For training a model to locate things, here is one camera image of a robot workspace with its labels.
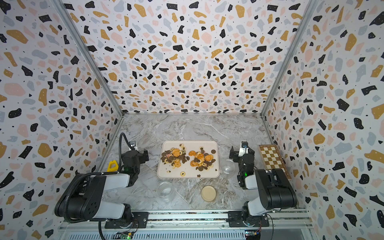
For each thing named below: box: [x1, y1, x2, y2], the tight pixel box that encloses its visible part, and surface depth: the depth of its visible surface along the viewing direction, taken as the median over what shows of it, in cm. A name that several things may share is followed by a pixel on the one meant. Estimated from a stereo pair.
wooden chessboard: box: [258, 144, 292, 180], surface depth 97 cm
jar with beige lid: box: [157, 181, 174, 204], surface depth 83 cm
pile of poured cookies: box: [188, 146, 216, 171], surface depth 95 cm
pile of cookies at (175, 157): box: [160, 143, 190, 169], surface depth 97 cm
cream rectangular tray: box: [157, 140, 220, 179], surface depth 96 cm
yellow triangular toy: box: [106, 160, 119, 172], surface depth 93 cm
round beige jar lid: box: [201, 185, 217, 203], surface depth 83 cm
